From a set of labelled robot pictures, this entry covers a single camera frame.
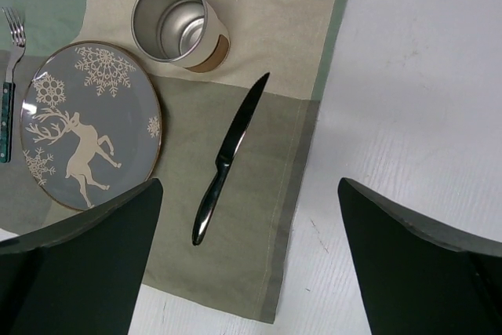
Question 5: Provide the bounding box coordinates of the grey reindeer plate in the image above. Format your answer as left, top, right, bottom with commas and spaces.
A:
20, 41, 162, 211

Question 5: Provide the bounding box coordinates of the black table knife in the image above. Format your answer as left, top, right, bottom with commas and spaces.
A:
191, 72, 270, 246

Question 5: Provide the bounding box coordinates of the metal cup with cork base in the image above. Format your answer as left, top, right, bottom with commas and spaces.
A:
131, 0, 231, 73

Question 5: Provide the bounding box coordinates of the green beige cloth placemat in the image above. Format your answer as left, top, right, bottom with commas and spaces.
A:
0, 0, 357, 325

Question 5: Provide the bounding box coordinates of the green handled fork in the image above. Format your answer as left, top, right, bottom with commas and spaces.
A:
1, 7, 26, 163

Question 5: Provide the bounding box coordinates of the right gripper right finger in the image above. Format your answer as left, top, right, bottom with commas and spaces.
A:
338, 178, 501, 334

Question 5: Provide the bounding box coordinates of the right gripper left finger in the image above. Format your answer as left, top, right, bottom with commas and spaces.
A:
1, 179, 163, 334

